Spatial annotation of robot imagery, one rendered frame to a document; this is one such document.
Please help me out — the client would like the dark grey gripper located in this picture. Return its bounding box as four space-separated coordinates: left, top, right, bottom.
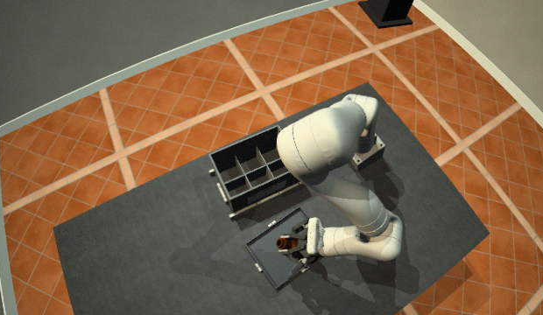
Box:
279 220 324 269

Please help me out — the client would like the brown glass bottle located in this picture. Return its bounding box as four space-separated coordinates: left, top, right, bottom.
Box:
276 238 319 264

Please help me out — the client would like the grey divided crate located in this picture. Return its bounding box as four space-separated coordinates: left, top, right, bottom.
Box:
208 125 299 213

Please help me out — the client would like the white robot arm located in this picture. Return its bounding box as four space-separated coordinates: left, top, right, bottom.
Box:
277 94 403 262

